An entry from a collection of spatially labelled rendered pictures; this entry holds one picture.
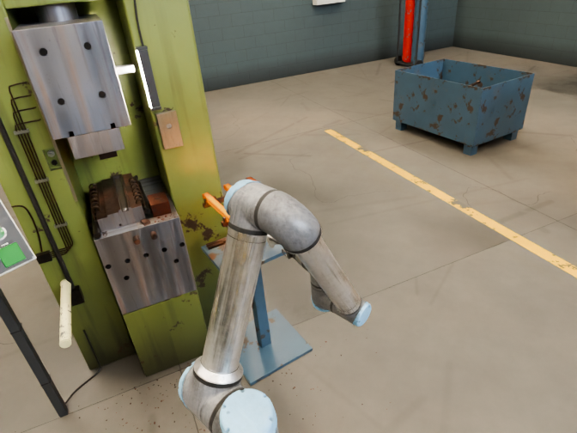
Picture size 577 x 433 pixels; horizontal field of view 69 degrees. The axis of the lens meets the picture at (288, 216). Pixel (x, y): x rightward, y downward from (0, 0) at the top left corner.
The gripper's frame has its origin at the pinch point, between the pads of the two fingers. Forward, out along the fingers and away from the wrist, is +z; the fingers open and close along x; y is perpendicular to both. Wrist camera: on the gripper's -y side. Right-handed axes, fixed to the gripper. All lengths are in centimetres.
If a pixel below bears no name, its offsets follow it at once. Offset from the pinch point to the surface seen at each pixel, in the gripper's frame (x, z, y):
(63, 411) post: -106, 51, 94
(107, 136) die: -46, 53, -37
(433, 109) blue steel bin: 305, 178, 58
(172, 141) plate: -18, 61, -25
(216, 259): -18.4, 29.8, 26.4
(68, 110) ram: -57, 54, -50
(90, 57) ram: -44, 52, -67
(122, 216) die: -50, 53, 1
